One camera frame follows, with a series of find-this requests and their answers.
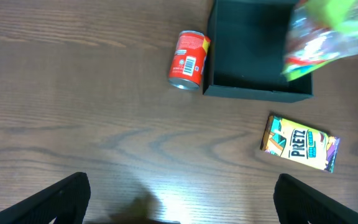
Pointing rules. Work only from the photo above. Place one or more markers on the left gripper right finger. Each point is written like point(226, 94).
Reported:
point(298, 203)

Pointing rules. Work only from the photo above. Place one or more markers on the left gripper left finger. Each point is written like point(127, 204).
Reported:
point(63, 202)

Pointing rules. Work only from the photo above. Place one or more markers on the Pretz snack box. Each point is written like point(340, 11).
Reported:
point(300, 143)

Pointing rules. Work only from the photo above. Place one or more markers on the black gift box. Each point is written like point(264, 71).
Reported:
point(246, 55)

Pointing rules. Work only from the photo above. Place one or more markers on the red snack can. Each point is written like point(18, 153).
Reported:
point(188, 61)

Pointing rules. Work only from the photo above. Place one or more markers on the Haribo gummy bag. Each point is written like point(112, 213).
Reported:
point(320, 31)

